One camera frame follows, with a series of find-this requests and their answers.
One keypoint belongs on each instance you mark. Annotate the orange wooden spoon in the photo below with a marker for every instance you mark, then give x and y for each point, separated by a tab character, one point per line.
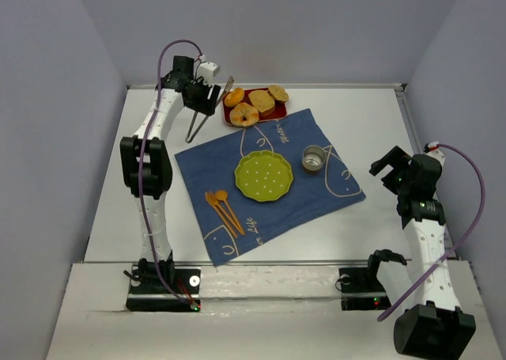
222	196

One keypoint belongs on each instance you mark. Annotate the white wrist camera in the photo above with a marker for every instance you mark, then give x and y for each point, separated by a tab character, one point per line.
206	72
432	149

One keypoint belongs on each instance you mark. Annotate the blue fish placemat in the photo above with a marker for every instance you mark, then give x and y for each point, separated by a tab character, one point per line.
210	167

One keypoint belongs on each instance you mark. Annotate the large glazed bagel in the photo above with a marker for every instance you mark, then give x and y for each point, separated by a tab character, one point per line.
244	115

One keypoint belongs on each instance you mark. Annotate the aluminium front rail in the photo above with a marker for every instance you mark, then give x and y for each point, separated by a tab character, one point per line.
247	263

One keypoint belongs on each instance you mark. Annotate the small orange bagel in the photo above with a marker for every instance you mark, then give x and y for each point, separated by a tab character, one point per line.
233	98

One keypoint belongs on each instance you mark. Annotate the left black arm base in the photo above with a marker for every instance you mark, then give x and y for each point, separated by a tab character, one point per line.
150	295

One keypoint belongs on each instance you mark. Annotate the seeded bread roll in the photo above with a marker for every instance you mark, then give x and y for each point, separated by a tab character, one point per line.
278	93

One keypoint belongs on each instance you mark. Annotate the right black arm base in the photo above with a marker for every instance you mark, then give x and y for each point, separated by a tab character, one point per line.
359	291

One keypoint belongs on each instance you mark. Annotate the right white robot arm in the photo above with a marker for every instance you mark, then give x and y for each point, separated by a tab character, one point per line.
429	320

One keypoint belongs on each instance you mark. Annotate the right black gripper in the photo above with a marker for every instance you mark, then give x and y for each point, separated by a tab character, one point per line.
390	161

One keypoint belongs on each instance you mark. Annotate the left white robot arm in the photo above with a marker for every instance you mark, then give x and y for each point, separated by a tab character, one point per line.
146	167

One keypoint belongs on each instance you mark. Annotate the red tray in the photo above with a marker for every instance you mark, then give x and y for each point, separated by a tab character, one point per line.
279	112

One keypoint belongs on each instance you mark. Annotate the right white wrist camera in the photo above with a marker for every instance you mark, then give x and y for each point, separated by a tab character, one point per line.
432	149

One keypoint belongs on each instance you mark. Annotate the metal tongs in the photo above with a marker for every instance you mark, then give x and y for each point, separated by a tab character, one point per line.
193	131

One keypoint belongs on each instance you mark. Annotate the brown bread slice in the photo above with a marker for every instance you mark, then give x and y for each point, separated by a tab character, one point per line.
262	101

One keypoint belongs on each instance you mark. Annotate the metal cup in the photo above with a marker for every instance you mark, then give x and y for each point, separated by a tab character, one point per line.
313	159

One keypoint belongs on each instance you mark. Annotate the green dotted plate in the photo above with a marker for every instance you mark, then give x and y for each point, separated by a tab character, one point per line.
263	176

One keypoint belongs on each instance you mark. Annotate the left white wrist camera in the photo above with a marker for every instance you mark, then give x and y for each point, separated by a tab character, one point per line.
206	72

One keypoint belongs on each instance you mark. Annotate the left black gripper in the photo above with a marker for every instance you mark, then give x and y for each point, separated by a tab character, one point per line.
203	99

